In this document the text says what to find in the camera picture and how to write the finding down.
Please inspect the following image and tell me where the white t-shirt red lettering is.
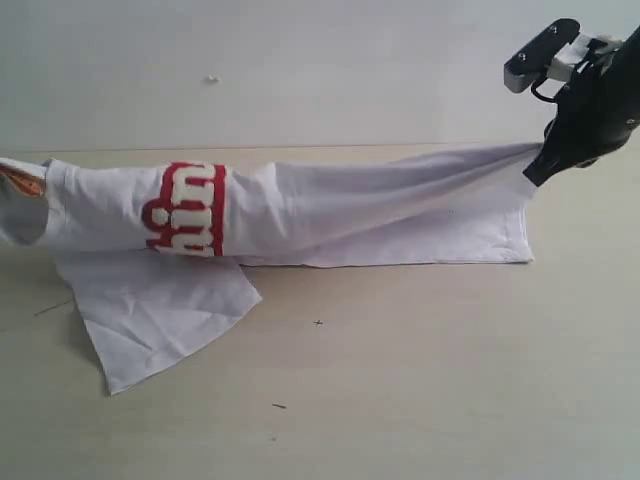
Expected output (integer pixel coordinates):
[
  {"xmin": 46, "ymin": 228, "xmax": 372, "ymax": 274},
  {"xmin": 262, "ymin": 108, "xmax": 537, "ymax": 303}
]
[{"xmin": 1, "ymin": 143, "xmax": 539, "ymax": 394}]

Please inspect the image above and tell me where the orange clothing tag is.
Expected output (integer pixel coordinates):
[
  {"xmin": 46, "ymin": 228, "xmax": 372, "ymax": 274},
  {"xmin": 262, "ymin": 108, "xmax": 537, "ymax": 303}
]
[{"xmin": 1, "ymin": 166, "xmax": 46, "ymax": 198}]

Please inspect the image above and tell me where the black right camera cable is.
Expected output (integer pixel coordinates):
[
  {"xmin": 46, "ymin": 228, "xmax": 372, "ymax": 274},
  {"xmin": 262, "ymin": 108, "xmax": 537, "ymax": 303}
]
[{"xmin": 529, "ymin": 79, "xmax": 564, "ymax": 104}]

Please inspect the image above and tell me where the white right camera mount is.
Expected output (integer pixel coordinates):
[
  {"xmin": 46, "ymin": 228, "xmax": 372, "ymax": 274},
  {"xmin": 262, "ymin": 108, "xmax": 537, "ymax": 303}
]
[{"xmin": 546, "ymin": 33, "xmax": 624, "ymax": 83}]

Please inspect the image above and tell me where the right wrist camera black silver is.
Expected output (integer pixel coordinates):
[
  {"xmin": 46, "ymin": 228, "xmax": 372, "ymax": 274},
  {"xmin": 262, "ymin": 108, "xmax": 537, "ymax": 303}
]
[{"xmin": 503, "ymin": 18, "xmax": 580, "ymax": 94}]

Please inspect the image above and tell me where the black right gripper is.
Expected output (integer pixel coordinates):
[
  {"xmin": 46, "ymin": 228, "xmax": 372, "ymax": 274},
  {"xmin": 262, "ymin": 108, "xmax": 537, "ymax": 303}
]
[{"xmin": 523, "ymin": 37, "xmax": 639, "ymax": 187}]

